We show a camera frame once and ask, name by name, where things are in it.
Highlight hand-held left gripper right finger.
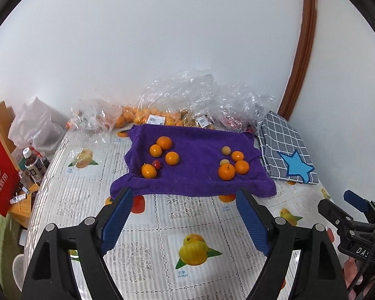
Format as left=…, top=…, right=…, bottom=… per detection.
left=236, top=187, right=349, bottom=300

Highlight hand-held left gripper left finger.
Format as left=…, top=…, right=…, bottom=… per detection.
left=21, top=187, right=135, bottom=300

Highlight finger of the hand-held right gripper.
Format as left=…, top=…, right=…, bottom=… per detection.
left=317, top=199, right=355, bottom=235
left=343, top=189, right=375, bottom=222

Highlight clear plastic bag red fruits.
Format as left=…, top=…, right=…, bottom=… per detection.
left=217, top=84, right=277, bottom=135

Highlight person's right hand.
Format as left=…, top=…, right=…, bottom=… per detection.
left=343, top=256, right=375, bottom=300

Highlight grey checked cloth blue star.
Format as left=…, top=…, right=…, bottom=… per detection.
left=258, top=110, right=319, bottom=186

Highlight purple towel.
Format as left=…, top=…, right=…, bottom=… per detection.
left=110, top=124, right=277, bottom=198

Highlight wooden side table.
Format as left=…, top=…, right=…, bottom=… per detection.
left=6, top=181, right=41, bottom=229

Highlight dark drink bottle white cap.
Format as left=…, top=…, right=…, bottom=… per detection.
left=24, top=148, right=46, bottom=185

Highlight clear plastic bag of mandarins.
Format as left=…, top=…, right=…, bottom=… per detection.
left=112, top=84, right=182, bottom=129

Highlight crumpled clear plastic bag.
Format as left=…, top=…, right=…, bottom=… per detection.
left=69, top=98, right=122, bottom=132

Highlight green cloth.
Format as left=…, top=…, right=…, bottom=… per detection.
left=0, top=206, right=26, bottom=288

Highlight clear plastic bag of longans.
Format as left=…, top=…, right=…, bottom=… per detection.
left=175, top=72, right=221, bottom=130

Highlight red paper bag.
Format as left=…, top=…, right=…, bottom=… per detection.
left=0, top=129, right=21, bottom=217

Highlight white plastic bag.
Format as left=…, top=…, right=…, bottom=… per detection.
left=9, top=96, right=66, bottom=158

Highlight light wooden chair back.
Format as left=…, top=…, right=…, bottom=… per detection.
left=0, top=101, right=16, bottom=157

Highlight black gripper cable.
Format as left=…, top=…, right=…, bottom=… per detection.
left=347, top=200, right=375, bottom=291

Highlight brown wooden door frame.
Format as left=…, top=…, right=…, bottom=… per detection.
left=276, top=0, right=318, bottom=121

